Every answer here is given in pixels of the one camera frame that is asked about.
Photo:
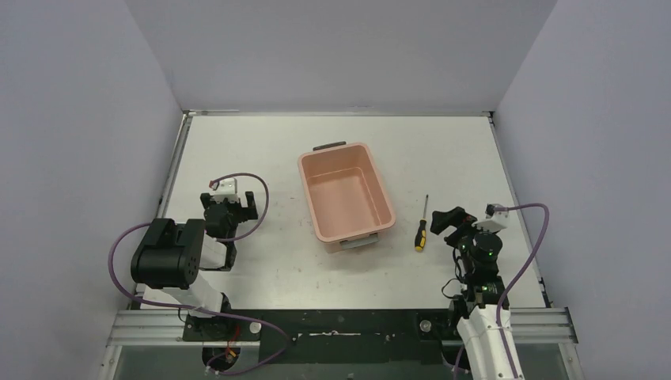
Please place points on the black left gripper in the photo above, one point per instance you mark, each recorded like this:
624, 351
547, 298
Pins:
227, 203

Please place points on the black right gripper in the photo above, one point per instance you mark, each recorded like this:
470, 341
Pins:
444, 220

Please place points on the yellow black handled screwdriver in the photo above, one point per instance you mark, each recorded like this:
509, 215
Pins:
420, 235

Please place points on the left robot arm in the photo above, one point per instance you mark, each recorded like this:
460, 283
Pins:
172, 257

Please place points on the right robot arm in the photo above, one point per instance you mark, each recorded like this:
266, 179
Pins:
481, 311

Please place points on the pink plastic bin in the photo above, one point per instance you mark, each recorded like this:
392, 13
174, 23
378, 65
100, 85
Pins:
346, 195

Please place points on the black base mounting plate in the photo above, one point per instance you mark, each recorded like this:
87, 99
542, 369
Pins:
330, 349

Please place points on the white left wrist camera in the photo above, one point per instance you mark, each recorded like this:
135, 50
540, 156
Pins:
224, 189

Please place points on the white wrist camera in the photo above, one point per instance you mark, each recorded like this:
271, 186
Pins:
224, 189
496, 219

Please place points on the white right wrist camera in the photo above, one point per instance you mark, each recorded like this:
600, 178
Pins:
496, 219

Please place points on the aluminium front frame rail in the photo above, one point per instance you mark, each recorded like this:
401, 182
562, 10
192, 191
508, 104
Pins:
169, 327

